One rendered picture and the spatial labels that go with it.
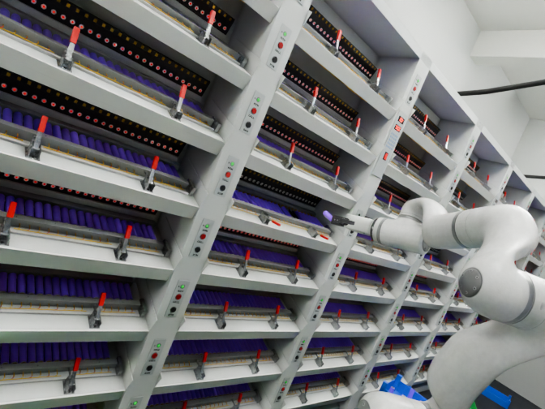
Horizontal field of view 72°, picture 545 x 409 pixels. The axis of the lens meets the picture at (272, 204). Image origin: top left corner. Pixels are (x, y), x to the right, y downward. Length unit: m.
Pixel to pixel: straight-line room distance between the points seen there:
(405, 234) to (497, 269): 0.44
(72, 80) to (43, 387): 0.80
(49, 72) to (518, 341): 1.04
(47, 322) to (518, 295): 1.03
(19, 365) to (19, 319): 0.17
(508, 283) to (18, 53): 0.98
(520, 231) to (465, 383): 0.30
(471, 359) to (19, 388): 1.07
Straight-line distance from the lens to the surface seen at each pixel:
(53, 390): 1.26
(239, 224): 1.20
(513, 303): 0.75
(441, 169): 2.25
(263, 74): 1.13
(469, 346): 0.84
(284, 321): 1.64
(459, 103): 2.07
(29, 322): 1.12
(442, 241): 0.99
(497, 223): 0.86
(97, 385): 1.30
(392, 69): 1.75
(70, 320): 1.15
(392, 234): 1.16
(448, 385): 0.87
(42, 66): 0.92
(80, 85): 0.93
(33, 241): 1.03
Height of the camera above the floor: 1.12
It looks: 4 degrees down
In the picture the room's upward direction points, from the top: 23 degrees clockwise
